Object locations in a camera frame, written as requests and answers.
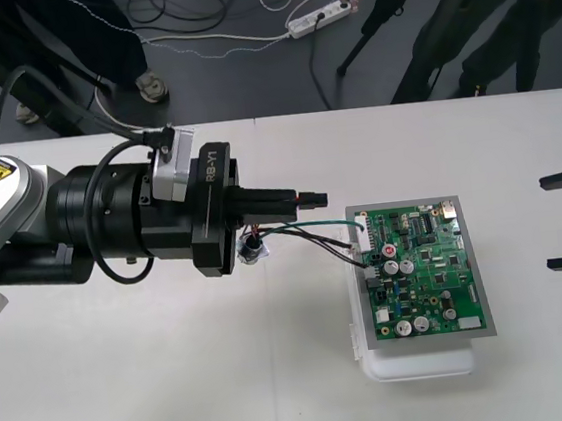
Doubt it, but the black floor cable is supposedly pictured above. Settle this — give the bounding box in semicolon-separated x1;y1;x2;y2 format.
125;0;233;39

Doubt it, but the thick-legged olive tripod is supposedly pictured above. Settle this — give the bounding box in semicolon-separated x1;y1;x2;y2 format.
379;0;562;105

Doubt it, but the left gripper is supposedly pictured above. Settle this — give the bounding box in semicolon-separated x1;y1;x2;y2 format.
180;132;309;282

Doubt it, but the white power cord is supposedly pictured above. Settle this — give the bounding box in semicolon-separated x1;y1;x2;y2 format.
130;10;295;69

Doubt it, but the white power strip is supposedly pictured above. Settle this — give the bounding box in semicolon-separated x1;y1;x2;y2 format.
284;0;362;41

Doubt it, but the cable bundle with metal plug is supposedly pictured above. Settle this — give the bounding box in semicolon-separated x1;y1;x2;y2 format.
232;186;374;282

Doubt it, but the thin black tripod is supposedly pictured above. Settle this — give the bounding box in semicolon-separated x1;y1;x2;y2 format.
328;0;429;78

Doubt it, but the green circuit board grey frame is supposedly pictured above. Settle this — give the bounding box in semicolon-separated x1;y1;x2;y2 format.
343;191;501;354

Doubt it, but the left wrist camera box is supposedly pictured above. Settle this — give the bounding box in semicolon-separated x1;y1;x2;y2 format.
145;123;206;206

